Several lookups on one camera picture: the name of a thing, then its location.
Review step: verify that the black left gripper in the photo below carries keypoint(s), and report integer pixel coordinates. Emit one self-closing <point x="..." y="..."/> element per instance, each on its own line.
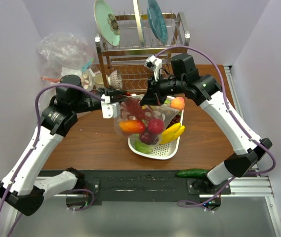
<point x="109" y="91"/>

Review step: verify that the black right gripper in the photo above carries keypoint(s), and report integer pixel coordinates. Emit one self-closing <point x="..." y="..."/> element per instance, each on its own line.
<point x="153" y="96"/>

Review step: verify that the red plastic lobster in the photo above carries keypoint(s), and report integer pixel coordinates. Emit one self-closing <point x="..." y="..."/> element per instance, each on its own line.
<point x="131" y="108"/>

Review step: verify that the clear polka dot zip bag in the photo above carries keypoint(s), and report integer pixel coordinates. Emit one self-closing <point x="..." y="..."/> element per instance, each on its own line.
<point x="163" y="112"/>

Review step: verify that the small red strawberry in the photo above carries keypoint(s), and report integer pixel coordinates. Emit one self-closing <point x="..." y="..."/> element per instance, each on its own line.
<point x="156" y="126"/>

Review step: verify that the orange red pepper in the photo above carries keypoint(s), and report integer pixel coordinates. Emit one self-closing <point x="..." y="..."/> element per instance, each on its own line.
<point x="132" y="126"/>

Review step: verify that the dark red apple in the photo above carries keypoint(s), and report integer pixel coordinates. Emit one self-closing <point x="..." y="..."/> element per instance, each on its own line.
<point x="148" y="138"/>

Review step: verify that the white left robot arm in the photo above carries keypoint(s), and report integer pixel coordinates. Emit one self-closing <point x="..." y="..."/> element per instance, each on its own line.
<point x="57" y="107"/>

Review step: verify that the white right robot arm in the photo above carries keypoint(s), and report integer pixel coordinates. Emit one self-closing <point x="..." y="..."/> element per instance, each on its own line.
<point x="208" y="94"/>

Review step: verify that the grey patterned bowl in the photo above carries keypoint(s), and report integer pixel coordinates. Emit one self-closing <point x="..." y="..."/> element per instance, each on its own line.
<point x="115" y="80"/>

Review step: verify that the cream ceramic cup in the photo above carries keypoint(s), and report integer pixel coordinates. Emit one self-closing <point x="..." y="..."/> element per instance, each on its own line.
<point x="98" y="81"/>

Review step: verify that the orange peach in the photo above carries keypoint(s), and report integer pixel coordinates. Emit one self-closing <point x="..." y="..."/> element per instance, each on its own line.
<point x="177" y="103"/>

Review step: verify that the large yellow banana bunch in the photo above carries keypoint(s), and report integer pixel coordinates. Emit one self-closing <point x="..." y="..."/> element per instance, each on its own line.
<point x="172" y="133"/>

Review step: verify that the green white cabbage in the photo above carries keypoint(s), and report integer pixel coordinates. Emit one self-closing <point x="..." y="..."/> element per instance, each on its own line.
<point x="143" y="148"/>

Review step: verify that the white perforated fruit tray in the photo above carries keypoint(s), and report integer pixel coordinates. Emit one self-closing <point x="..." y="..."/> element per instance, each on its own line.
<point x="165" y="151"/>

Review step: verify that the steel dish rack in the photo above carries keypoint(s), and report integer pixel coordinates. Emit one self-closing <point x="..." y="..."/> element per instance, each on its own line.
<point x="129" y="56"/>

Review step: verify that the pile of clear plastic bags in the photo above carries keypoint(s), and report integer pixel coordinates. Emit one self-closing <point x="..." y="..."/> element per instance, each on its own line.
<point x="66" y="54"/>

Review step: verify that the mint green flower plate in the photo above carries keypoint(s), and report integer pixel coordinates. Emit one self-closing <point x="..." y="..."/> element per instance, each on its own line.
<point x="106" y="22"/>

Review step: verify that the teal blue plate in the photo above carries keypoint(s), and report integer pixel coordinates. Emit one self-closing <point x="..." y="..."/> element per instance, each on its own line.
<point x="157" y="22"/>

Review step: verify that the green cucumber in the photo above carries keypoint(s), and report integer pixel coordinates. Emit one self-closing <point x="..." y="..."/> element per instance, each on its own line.
<point x="192" y="173"/>

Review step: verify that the beige rimmed plate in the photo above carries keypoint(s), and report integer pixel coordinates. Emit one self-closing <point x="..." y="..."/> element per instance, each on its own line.
<point x="138" y="19"/>

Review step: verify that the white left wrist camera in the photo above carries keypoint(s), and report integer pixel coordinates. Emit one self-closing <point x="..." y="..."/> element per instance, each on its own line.
<point x="109" y="109"/>

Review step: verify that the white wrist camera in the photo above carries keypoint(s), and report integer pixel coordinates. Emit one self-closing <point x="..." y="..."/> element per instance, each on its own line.
<point x="109" y="109"/>
<point x="154" y="64"/>

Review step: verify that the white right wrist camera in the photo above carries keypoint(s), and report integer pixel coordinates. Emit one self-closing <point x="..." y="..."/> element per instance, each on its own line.
<point x="154" y="64"/>

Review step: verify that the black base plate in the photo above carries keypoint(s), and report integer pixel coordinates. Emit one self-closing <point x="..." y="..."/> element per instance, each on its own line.
<point x="148" y="186"/>

